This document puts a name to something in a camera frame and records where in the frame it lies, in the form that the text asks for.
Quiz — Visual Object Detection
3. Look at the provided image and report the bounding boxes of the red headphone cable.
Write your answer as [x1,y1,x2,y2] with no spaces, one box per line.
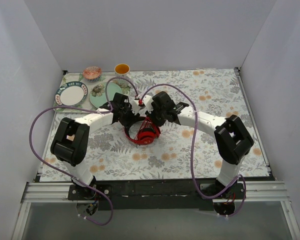
[137,117,157,146]

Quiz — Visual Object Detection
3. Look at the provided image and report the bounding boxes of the red black headphones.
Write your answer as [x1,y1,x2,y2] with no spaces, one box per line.
[124,116,161,146]

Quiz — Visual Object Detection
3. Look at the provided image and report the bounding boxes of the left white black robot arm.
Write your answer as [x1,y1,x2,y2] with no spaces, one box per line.
[50,93,141,200]

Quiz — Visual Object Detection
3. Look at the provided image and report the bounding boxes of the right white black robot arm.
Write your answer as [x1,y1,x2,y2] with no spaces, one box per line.
[139,91,254,200]

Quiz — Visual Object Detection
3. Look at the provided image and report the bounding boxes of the mint green flower plate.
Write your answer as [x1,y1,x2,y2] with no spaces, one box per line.
[89,82,123,109]

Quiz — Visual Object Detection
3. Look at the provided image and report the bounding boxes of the leaf print serving tray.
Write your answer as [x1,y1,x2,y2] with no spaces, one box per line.
[54,72,131,113]

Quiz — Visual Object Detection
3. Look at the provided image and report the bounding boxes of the floral mug yellow inside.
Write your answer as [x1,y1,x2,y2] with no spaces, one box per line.
[114,63,130,84]

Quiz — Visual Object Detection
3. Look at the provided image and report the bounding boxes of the small red patterned bowl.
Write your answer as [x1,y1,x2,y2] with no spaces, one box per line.
[82,66,102,82]

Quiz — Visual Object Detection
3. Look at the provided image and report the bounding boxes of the white plate green rim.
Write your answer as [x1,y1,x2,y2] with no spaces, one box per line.
[54,81,88,107]

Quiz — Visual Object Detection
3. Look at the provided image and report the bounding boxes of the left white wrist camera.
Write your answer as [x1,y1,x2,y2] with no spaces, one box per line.
[124,99,143,115]

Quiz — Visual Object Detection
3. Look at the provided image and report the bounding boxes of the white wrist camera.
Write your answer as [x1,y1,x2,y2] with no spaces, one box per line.
[124,99,143,115]
[139,95,154,113]

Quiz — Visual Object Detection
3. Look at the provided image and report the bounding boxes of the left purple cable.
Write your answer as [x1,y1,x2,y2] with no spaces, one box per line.
[29,76,141,225]

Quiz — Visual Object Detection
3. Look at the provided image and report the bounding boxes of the purple cable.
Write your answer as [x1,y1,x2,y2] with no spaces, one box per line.
[139,83,248,218]
[29,76,141,225]

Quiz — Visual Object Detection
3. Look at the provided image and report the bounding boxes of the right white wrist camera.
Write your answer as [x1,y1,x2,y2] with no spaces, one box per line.
[139,95,154,113]

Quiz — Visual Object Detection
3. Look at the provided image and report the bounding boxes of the black metal base rail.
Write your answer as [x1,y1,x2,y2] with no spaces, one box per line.
[21,178,290,215]

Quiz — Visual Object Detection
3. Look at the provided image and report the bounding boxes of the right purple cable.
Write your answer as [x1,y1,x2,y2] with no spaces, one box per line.
[139,83,248,218]

